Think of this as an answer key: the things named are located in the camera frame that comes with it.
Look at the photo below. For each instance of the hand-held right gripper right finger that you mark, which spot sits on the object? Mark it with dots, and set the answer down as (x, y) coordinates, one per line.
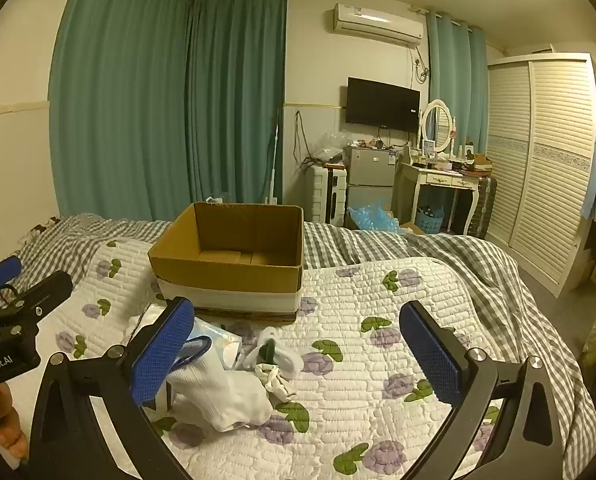
(433, 357)

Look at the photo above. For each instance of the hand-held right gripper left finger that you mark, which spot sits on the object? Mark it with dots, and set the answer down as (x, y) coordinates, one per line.
(160, 352)

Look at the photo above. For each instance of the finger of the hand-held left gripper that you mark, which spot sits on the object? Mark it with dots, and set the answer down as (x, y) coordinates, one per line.
(48, 287)
(0, 272)

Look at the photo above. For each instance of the blue face mask packet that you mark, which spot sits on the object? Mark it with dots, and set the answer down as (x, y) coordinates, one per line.
(218, 340)

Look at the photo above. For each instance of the large white sock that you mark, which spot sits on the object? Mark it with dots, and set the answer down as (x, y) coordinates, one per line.
(218, 392)

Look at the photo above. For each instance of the cardboard box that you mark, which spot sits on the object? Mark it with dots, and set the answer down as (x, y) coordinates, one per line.
(218, 271)

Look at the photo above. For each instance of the small balled white sock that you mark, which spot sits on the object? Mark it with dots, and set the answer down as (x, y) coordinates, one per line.
(273, 384)

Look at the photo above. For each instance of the white sock with green mark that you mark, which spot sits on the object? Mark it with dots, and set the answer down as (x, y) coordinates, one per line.
(284, 358)

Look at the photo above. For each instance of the person's left hand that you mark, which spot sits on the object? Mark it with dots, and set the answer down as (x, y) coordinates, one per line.
(3, 412)

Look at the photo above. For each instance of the white cloth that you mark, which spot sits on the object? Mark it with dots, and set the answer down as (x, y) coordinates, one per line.
(145, 321)

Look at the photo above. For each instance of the brown patterned pillow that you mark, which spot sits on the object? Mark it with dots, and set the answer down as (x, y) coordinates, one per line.
(43, 225)

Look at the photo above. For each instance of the white floral quilt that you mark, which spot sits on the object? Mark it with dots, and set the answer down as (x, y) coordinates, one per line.
(358, 300)

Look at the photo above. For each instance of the blue plastic basket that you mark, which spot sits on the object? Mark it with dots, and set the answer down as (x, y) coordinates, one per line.
(430, 220)

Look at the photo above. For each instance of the blue plastic bag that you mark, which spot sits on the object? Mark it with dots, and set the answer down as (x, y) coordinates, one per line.
(373, 217)

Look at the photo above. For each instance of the dark suitcase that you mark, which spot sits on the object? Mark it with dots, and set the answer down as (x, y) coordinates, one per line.
(485, 205)

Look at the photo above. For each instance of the white dressing table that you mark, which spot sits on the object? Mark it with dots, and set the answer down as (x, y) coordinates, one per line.
(440, 177)

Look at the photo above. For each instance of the grey mini fridge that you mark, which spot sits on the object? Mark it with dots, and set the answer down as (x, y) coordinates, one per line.
(370, 175)

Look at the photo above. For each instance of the white suitcase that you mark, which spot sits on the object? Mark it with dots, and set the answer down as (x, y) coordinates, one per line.
(323, 192)

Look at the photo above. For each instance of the white mop pole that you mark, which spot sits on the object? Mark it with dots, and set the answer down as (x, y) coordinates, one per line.
(277, 160)

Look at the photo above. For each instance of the white louvred wardrobe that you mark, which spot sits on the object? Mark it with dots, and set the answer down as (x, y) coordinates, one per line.
(543, 160)

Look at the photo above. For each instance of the clear plastic bag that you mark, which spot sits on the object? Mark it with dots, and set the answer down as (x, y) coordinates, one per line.
(330, 145)

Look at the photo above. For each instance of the oval vanity mirror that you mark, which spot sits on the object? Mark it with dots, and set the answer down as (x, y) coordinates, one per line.
(435, 120)

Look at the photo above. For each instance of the light teal curtain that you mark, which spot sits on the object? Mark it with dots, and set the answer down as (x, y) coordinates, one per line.
(458, 85)

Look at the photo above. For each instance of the white air conditioner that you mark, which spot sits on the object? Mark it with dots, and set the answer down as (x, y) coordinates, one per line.
(378, 22)

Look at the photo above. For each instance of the black wall television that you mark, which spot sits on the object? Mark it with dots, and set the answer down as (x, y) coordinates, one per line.
(383, 105)

